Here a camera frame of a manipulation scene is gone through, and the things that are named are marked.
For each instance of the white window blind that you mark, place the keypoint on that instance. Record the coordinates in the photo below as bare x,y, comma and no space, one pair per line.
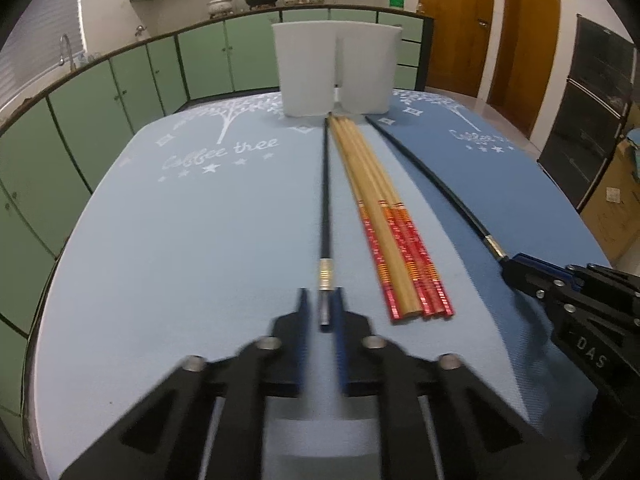
47,15

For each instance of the black appliance cabinet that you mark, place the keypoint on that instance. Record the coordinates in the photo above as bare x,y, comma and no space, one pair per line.
590,110

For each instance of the black chopstick with silver band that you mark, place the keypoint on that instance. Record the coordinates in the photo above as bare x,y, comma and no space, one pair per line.
326,210

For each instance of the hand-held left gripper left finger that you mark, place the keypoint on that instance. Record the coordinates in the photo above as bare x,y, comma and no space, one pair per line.
301,340

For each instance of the white cooking pot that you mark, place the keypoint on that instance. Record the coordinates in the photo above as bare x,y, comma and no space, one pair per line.
220,6

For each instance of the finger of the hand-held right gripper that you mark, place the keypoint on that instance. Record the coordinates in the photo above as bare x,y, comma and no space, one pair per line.
525,275
605,277

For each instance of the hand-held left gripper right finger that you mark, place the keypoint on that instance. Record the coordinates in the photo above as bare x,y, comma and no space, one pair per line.
340,340

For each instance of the small metal kettle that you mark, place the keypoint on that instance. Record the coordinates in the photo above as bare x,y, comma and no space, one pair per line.
140,31

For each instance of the blue tree print tablecloth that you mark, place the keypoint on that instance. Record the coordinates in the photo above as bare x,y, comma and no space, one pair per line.
175,260

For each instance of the green lower kitchen cabinets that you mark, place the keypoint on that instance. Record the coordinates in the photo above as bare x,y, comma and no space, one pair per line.
125,75

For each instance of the metal sink faucet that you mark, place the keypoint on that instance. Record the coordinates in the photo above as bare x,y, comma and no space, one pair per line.
64,47

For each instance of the cardboard box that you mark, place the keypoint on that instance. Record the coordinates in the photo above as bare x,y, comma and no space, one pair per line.
617,200

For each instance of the plain wooden door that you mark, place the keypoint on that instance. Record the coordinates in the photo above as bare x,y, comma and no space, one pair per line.
525,40

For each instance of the white two-compartment utensil holder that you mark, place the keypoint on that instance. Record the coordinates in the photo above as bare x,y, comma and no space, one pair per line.
305,70

